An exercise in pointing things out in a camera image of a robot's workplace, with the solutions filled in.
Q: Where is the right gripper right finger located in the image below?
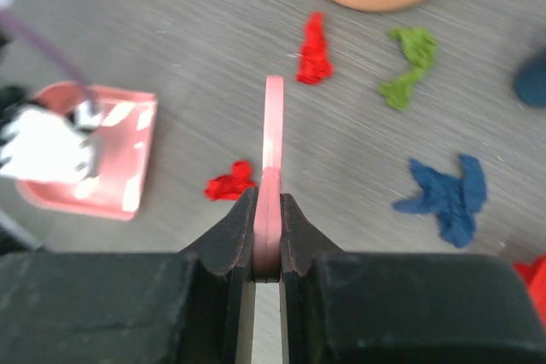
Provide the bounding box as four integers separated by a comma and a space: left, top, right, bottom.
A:
281, 194, 545, 363

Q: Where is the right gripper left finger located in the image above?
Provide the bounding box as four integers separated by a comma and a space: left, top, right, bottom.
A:
1, 189, 258, 363

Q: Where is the pink hand brush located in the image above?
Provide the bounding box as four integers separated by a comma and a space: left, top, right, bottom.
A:
253, 76, 284, 282

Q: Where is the red paper scrap front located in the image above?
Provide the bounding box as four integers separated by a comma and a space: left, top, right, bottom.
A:
204, 160, 257, 201

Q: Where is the red paper scrap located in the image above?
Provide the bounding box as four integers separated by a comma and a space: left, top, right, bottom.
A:
204, 160, 257, 201
296, 12, 334, 85

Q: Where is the pink dustpan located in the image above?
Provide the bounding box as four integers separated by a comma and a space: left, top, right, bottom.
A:
15, 84, 158, 221

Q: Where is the blue paper scrap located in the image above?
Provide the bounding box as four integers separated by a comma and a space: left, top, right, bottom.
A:
392, 153, 487, 248

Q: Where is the red plastic tray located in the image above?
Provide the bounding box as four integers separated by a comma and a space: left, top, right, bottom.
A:
513, 255, 546, 326

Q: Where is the red paper scrap centre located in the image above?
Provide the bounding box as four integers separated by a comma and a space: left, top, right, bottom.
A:
296, 12, 334, 85

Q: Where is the green paper scrap centre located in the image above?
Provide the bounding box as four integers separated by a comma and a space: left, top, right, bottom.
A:
378, 27, 438, 111

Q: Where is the dark blue mug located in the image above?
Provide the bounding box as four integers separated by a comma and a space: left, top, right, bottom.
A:
513, 49, 546, 108

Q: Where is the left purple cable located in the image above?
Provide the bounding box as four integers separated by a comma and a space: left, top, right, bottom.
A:
0, 9, 102, 113

